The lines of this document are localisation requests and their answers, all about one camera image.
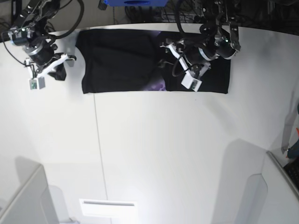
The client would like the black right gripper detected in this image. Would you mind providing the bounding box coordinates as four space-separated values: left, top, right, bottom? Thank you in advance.
22 41 76 81

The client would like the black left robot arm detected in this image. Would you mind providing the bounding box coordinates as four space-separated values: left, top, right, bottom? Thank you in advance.
163 0 241 78

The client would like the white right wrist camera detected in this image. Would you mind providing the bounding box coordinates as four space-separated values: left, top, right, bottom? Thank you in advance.
28 77 45 90

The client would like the blue plastic bin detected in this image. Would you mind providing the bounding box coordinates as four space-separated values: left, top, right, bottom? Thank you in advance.
103 0 168 7

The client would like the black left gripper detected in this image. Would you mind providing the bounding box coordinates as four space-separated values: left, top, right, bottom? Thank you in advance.
157 39 220 77

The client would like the black keyboard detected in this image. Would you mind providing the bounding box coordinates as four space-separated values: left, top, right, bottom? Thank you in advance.
284 158 299 195

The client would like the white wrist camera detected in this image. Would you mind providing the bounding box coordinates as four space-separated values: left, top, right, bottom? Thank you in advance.
181 72 202 92
28 77 45 90

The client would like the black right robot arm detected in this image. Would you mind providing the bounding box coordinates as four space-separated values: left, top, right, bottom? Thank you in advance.
1 0 85 81

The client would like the black T-shirt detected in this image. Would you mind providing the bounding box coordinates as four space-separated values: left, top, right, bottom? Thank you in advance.
76 29 232 94

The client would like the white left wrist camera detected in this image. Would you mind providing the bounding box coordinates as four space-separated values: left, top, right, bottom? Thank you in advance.
181 72 202 92

